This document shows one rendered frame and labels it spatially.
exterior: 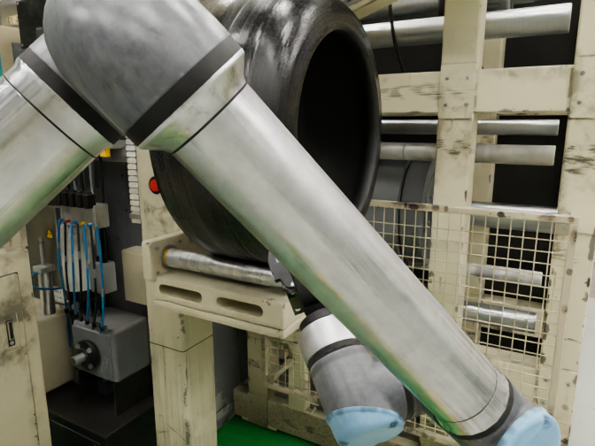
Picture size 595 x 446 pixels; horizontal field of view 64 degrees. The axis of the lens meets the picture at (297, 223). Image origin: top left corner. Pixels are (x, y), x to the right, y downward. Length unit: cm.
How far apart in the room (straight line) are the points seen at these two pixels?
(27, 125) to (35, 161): 3
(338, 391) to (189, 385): 79
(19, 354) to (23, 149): 101
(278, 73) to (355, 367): 48
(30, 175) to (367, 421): 46
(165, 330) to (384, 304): 97
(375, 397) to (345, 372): 5
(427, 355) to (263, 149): 25
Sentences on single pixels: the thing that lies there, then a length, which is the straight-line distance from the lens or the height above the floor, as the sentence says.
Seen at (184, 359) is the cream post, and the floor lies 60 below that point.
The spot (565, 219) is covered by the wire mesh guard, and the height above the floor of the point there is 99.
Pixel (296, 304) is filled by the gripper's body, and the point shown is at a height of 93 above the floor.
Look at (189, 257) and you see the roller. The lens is 110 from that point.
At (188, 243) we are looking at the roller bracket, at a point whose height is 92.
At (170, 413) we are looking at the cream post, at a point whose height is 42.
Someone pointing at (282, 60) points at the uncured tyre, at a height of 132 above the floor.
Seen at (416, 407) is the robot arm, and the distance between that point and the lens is 68.
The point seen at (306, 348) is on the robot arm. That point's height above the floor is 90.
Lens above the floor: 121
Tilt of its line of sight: 12 degrees down
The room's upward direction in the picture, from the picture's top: straight up
